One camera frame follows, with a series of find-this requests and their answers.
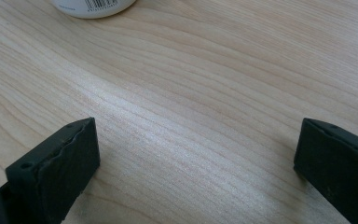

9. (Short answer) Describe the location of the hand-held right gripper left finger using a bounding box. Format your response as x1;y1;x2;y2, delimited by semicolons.
5;117;102;224

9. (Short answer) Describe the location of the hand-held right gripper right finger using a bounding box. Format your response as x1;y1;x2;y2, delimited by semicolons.
293;117;358;224

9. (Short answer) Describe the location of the white bottle with barcode label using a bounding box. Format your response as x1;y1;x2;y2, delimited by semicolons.
50;0;137;20

